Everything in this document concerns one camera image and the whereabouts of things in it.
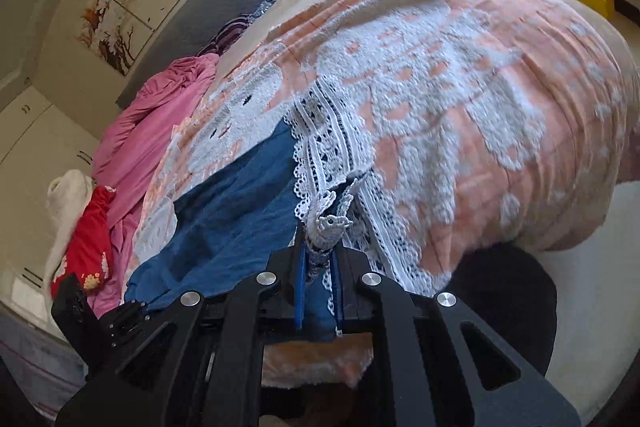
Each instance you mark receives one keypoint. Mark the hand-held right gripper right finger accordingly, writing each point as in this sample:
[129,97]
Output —
[337,294]

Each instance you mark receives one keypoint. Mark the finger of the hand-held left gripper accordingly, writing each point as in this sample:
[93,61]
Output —
[125,317]

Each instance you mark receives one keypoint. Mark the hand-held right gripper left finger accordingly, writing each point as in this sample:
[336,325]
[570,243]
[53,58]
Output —
[300,289]

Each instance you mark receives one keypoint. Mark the blue denim pants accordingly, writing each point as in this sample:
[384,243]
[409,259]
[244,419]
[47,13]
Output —
[235,217]

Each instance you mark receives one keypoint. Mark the red flowered garment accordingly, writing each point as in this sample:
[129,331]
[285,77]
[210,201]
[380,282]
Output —
[87,242]

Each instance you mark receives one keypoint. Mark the white fluffy garment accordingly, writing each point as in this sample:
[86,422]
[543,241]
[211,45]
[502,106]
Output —
[62,202]

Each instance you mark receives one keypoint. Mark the black round stool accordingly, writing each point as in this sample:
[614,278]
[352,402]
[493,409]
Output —
[505,302]

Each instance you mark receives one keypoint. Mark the cream wardrobe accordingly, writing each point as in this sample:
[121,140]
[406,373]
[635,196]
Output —
[35,147]

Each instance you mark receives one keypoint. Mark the pink duvet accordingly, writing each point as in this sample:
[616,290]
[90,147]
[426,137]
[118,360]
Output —
[150,137]

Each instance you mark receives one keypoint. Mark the pink and white printed blanket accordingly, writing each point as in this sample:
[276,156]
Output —
[450,97]

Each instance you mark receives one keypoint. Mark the beige bed sheet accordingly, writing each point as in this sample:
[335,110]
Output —
[265,27]

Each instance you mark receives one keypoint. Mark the purple striped cloth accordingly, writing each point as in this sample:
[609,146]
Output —
[227,34]

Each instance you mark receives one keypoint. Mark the blue patterned pillow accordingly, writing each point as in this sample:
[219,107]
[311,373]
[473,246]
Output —
[264,7]

